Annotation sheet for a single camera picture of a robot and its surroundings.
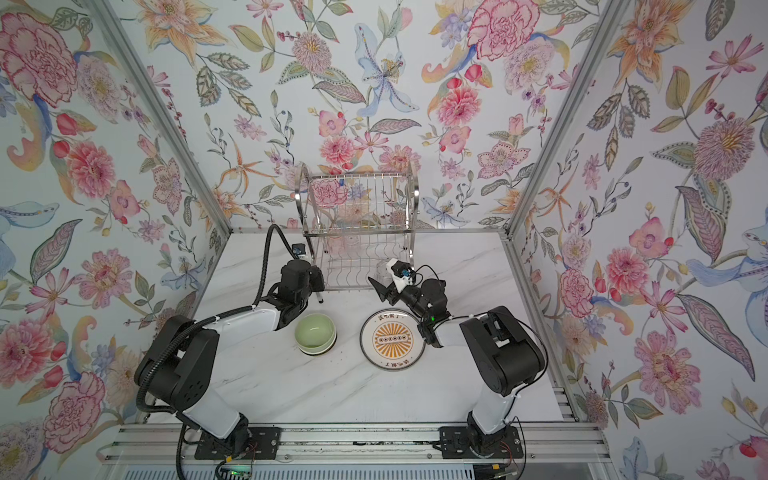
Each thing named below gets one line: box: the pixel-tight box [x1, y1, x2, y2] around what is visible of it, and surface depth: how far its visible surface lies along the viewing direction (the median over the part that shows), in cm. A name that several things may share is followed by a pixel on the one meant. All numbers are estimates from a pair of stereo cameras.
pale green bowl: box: [294, 313, 337, 354], surface depth 86 cm
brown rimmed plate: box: [360, 308, 427, 371], surface depth 92 cm
